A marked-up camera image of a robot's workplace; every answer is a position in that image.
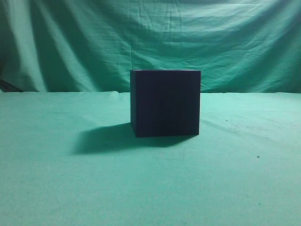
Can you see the dark cube groove box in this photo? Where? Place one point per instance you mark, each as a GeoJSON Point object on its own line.
{"type": "Point", "coordinates": [165, 102]}

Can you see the green backdrop cloth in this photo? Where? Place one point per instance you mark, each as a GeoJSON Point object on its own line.
{"type": "Point", "coordinates": [91, 45]}

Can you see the green table cloth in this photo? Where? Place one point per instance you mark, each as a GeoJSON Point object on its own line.
{"type": "Point", "coordinates": [71, 159]}

